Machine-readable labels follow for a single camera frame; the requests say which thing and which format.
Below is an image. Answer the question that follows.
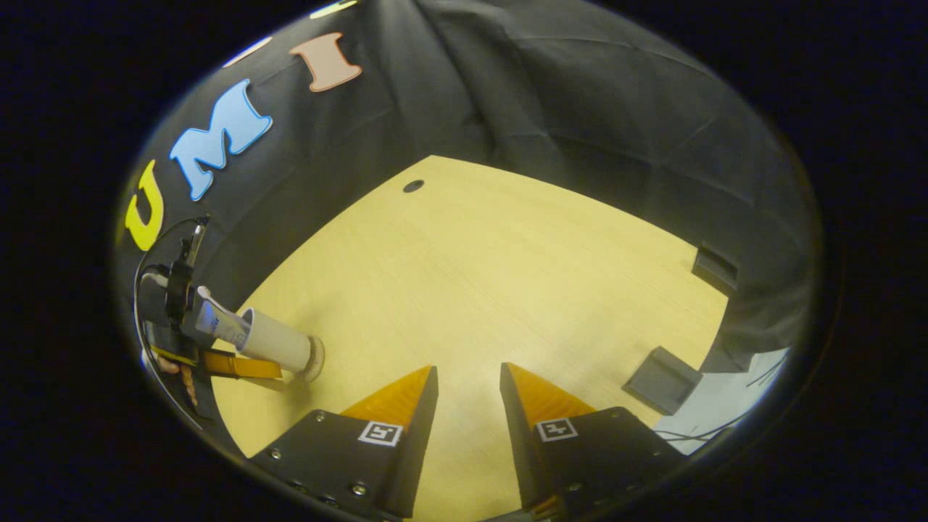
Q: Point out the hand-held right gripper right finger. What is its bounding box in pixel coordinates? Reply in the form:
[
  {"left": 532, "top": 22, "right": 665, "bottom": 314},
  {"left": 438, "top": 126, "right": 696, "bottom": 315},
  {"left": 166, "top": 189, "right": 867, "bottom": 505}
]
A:
[{"left": 499, "top": 362, "right": 688, "bottom": 519}]

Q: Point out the white cup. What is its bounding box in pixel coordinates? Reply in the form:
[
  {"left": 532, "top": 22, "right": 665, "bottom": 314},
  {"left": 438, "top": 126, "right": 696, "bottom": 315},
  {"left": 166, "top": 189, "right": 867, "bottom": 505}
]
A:
[{"left": 236, "top": 307, "right": 314, "bottom": 374}]

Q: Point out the white toothpaste tube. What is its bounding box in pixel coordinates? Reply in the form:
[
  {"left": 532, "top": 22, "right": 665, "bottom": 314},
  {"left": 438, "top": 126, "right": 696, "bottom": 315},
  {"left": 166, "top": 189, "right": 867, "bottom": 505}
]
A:
[{"left": 194, "top": 286, "right": 253, "bottom": 347}]

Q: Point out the dark grey clamp block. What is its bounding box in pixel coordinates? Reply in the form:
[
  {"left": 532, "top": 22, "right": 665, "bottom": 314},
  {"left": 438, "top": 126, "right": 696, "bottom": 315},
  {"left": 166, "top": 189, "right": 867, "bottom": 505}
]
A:
[
  {"left": 623, "top": 346, "right": 704, "bottom": 416},
  {"left": 691, "top": 243, "right": 740, "bottom": 294}
]

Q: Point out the round cork coaster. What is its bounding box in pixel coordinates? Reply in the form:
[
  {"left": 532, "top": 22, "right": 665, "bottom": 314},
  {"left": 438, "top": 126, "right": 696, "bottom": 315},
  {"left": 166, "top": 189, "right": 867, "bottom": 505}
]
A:
[{"left": 297, "top": 336, "right": 326, "bottom": 384}]

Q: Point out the light wooden desktop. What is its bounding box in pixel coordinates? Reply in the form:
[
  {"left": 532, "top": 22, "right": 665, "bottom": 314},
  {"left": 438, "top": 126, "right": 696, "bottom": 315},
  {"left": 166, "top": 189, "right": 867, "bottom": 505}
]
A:
[{"left": 210, "top": 154, "right": 729, "bottom": 522}]

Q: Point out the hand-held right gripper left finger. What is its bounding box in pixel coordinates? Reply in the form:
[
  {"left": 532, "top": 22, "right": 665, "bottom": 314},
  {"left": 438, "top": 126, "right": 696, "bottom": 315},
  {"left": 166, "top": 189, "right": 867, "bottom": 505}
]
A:
[{"left": 246, "top": 365, "right": 439, "bottom": 519}]

